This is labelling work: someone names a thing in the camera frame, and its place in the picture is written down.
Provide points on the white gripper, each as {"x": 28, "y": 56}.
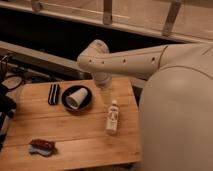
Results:
{"x": 103, "y": 80}

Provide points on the white plastic bottle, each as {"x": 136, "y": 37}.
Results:
{"x": 112, "y": 118}

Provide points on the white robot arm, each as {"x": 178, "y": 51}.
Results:
{"x": 176, "y": 104}

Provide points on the black bowl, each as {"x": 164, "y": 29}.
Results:
{"x": 85, "y": 104}

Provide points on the white paper cup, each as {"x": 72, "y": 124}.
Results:
{"x": 75, "y": 99}

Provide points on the black white striped object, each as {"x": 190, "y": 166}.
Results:
{"x": 53, "y": 96}

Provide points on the metal railing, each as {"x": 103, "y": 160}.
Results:
{"x": 180, "y": 20}

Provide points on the blue sponge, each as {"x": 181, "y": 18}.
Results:
{"x": 34, "y": 150}

